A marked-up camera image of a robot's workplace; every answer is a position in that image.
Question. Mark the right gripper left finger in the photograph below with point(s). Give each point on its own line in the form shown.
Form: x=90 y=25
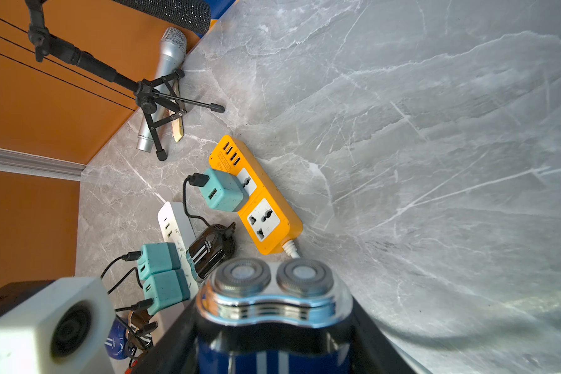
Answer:
x=175 y=348

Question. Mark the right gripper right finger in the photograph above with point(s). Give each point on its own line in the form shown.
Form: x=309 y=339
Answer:
x=372 y=351

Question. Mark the yellow power strip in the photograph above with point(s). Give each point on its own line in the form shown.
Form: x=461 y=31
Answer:
x=269 y=219

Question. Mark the teal charger lower white strip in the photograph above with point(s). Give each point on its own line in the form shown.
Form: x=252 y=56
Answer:
x=165 y=289

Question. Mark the teal charger white strip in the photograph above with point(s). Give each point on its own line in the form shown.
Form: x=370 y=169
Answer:
x=157 y=258
x=165 y=289

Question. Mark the teal charger upper white strip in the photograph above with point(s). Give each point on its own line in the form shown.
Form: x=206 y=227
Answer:
x=157 y=258

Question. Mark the white power strip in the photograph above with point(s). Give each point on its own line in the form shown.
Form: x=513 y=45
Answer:
x=176 y=228

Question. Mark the black tripod stand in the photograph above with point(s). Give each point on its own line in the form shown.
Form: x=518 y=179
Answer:
x=156 y=98

